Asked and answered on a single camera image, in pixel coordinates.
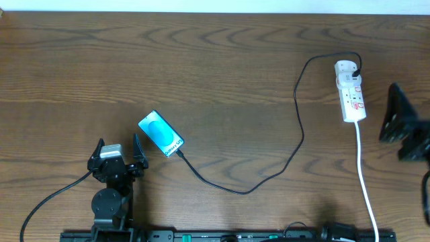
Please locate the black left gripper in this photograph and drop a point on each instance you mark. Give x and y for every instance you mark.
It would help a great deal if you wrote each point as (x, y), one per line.
(116, 167)

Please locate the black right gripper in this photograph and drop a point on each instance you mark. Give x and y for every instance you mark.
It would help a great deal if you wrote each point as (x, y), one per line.
(394, 132)

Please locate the blue Galaxy smartphone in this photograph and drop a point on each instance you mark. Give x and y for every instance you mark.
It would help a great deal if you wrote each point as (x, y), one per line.
(161, 133)

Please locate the white power strip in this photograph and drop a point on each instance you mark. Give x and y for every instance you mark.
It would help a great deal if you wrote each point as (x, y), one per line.
(351, 97)

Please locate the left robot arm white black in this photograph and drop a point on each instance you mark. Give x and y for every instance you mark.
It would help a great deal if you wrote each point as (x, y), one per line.
(113, 205)

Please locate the white USB charger adapter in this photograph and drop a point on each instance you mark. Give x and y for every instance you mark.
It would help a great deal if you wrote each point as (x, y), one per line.
(346, 66)

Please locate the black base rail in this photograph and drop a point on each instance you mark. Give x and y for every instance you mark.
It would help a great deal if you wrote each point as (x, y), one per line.
(170, 236)

